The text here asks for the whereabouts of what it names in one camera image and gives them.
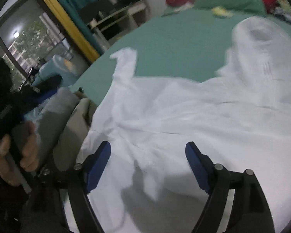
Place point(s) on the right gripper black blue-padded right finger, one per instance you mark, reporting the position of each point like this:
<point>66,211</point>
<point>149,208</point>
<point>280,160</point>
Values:
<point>250,211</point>

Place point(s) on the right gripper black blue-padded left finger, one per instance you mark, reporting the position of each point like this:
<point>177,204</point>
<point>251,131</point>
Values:
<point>87,180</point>

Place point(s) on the white large garment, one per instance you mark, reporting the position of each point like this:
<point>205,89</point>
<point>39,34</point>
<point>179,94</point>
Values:
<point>240,118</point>

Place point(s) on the khaki grey folded garment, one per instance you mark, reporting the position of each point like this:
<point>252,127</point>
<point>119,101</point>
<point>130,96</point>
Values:
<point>61,128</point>

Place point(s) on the teal yellow curtain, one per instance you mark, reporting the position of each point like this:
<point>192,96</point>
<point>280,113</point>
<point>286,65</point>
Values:
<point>66,12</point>

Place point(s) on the white wooden shelf desk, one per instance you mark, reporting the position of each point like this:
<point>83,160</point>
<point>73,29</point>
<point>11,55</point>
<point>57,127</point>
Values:
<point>111,28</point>

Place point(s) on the green bed sheet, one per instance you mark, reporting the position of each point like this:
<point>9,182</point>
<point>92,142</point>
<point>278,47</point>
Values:
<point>195,45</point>

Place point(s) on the yellow small cloth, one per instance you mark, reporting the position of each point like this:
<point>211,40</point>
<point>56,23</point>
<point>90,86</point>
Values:
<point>221,12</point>

